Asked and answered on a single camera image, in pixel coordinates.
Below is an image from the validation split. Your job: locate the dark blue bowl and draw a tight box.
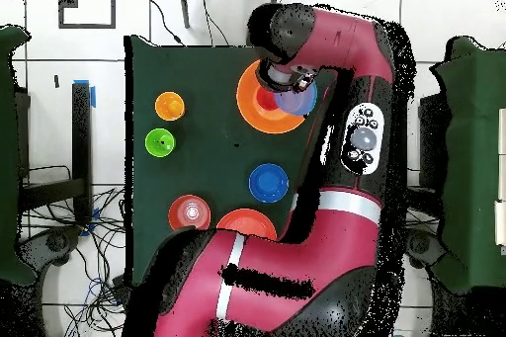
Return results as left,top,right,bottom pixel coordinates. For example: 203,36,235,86
248,162,290,205

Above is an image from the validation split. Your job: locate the red-orange cup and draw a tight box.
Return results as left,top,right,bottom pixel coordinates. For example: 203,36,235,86
255,86,279,112

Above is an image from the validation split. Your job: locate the light blue bowl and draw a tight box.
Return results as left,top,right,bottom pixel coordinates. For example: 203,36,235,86
273,80,318,117

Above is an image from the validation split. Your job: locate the large red-orange bowl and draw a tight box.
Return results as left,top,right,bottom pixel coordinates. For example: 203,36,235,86
215,208,279,242

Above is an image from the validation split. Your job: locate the large orange bowl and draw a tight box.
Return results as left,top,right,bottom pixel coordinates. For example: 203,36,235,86
235,58,308,134

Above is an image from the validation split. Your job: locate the small red-orange bowl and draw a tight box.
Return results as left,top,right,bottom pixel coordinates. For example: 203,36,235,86
167,194,212,232

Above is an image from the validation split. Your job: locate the green cup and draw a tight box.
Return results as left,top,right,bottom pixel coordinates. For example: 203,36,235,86
144,127,177,158

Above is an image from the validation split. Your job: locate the orange cup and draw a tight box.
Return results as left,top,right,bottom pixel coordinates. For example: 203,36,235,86
154,90,186,122

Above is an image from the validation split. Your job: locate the dark green tablecloth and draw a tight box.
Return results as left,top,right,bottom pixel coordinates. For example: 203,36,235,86
124,34,341,288

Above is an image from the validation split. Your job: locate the blue tape piece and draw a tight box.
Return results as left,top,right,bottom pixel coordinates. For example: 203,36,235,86
72,78,97,109

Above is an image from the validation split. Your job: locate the black power strip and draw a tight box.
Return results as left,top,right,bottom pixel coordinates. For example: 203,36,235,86
111,274,131,304

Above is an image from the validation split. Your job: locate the neighbouring green cloth table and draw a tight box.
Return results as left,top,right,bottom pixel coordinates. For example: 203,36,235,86
0,24,39,287
430,35,506,295

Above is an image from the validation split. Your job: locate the white panel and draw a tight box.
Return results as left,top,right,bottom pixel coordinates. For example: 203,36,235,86
493,107,506,247

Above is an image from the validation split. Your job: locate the black cable with plug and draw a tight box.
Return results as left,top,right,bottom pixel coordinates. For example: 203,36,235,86
142,0,185,45

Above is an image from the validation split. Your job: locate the tangle of cables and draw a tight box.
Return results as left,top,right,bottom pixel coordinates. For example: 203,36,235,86
19,186,129,337

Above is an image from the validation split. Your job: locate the camera tripod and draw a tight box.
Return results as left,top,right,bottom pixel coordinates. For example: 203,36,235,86
176,0,287,30

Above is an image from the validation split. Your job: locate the black metal frame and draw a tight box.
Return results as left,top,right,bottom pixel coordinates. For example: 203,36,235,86
17,81,93,225
404,89,444,219

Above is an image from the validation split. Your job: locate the dark grey pedestal base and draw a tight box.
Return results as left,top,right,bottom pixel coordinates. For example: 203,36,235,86
17,225,84,269
404,227,450,269

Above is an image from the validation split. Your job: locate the black square frame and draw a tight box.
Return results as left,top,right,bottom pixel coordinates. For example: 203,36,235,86
57,0,117,30

